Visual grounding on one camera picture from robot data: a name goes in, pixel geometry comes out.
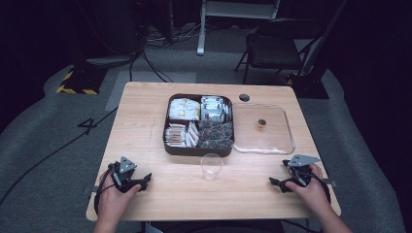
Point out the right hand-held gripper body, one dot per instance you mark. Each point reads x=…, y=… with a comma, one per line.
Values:
x=302, y=163

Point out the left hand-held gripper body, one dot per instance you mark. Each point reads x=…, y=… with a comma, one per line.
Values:
x=127, y=165

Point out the person's right hand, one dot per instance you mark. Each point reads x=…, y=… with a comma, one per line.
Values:
x=311, y=194

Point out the person's left hand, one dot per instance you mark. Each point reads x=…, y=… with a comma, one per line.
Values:
x=113, y=200

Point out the grey table clamp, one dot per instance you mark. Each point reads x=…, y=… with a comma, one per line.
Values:
x=90, y=190
x=330, y=183

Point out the clear lid with wooden knob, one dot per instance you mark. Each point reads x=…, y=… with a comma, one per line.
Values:
x=272, y=139

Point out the stack of white stick packets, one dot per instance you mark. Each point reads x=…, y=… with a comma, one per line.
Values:
x=179, y=135

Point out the brown compartment box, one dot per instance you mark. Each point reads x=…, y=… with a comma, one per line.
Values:
x=197, y=152

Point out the clear glass cup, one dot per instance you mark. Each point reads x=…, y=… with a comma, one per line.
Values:
x=211, y=168

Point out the pile of dark tea bags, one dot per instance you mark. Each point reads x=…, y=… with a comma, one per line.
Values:
x=216, y=134

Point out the black stand base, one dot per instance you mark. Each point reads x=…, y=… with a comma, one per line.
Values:
x=309, y=87

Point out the stack of yellow-white packets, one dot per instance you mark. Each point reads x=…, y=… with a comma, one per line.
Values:
x=184, y=109

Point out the black-yellow striped stand base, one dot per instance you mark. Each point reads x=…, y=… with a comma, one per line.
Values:
x=81, y=82

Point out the stack of silver packets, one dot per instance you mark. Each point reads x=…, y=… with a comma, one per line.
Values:
x=213, y=108

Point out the black folding chair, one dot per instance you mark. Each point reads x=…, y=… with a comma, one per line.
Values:
x=275, y=50

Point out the grey slanted stand pole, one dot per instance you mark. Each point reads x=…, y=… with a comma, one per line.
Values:
x=320, y=42

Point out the white metal stand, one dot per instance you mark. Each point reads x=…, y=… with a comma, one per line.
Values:
x=207, y=13

